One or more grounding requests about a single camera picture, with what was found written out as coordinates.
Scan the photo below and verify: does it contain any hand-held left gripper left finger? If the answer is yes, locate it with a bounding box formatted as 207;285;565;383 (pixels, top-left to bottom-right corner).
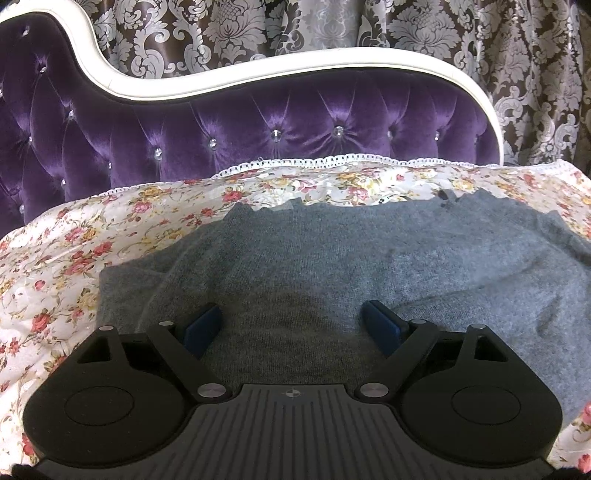
76;302;232;403

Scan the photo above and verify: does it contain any purple tufted sofa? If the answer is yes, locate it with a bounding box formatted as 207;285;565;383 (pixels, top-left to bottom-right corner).
0;10;505;237

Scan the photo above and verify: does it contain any brown damask curtain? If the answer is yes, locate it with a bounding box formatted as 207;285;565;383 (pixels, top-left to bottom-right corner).
76;0;591;168

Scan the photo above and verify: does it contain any floral quilted blanket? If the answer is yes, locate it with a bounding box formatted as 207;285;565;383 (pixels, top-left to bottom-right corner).
0;158;591;468

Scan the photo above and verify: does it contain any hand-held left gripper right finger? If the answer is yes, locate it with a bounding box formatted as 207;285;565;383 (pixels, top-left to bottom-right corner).
355;300;513;401

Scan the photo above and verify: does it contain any grey argyle sweater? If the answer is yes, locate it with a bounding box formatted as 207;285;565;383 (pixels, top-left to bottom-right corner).
98;188;591;418

